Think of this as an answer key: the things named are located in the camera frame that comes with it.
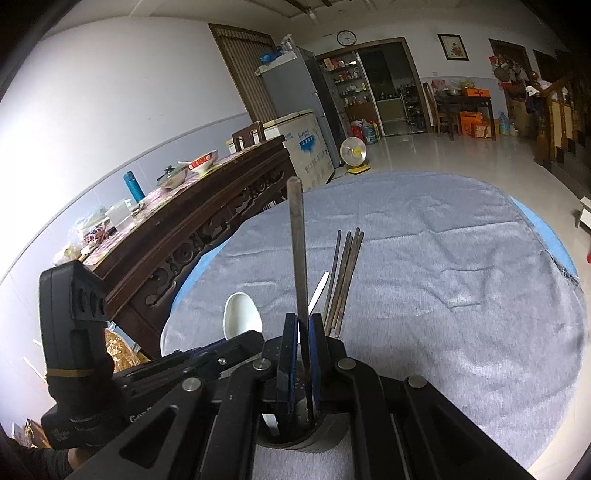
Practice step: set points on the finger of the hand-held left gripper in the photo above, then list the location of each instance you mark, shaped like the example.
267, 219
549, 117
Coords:
147, 378
235, 346

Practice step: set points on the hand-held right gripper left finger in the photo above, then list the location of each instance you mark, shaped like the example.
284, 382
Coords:
291, 369

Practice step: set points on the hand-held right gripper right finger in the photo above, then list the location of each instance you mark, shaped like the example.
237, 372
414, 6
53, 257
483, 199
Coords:
317, 369

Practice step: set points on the white ceramic spoon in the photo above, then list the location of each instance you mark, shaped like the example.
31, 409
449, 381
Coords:
242, 316

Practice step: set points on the dark round utensil holder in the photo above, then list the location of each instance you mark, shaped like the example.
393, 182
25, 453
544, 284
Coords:
300, 438

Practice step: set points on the steel utensil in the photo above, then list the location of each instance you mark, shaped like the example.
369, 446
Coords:
319, 290

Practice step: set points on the dark chopstick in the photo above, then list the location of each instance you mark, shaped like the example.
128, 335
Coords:
353, 277
340, 277
333, 277

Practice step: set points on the bundle of dark chopsticks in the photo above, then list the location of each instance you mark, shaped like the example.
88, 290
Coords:
347, 277

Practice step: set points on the round steel utensil rod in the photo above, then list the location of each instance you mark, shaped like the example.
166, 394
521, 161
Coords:
298, 254

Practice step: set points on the person's left forearm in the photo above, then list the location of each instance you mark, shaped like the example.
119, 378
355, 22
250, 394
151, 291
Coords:
32, 464

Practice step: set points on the person's left hand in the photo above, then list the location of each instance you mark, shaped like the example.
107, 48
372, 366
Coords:
83, 390

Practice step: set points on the yellow snack bag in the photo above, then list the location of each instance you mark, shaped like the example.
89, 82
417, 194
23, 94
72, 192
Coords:
121, 348

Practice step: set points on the clear plastic container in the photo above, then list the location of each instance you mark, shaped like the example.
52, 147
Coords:
119, 213

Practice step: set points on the carved dark wooden table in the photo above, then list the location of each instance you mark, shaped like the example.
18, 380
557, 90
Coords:
184, 244

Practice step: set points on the blue thermos bottle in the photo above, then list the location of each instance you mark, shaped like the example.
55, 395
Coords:
134, 187

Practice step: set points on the grey towel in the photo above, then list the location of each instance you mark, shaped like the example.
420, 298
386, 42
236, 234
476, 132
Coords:
438, 300

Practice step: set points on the lidded floral bowl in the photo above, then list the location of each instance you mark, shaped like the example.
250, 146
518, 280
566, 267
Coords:
171, 177

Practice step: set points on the red and white bowl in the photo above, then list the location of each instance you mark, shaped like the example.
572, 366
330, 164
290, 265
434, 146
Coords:
203, 161

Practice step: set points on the white chest freezer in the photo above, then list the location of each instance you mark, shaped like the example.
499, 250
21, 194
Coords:
304, 147

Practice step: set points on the dark wooden chair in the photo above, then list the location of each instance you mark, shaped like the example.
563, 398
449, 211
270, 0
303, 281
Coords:
248, 136

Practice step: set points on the small electric fan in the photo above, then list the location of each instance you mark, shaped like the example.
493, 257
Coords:
353, 151

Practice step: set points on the grey refrigerator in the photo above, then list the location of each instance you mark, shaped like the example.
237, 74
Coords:
295, 87

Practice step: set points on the blue table cover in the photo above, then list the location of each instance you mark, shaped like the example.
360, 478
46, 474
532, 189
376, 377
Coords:
549, 235

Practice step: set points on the brown wooden door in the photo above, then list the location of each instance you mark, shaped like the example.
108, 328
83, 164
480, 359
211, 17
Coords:
244, 74

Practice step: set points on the shelf of bottles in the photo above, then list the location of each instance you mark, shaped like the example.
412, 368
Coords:
351, 83

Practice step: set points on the wooden side table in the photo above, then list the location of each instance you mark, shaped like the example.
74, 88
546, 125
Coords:
464, 108

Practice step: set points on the blue water jug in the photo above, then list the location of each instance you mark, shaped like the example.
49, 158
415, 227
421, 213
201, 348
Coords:
504, 123

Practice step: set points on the small white stool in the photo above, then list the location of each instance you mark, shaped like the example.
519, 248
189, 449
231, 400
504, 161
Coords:
584, 212

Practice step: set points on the wooden stair railing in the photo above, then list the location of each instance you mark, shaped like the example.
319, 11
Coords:
561, 120

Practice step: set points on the round wall clock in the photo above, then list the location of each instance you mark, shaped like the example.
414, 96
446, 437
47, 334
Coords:
346, 38

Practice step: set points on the framed wall picture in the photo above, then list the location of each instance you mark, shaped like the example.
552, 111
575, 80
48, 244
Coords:
453, 47

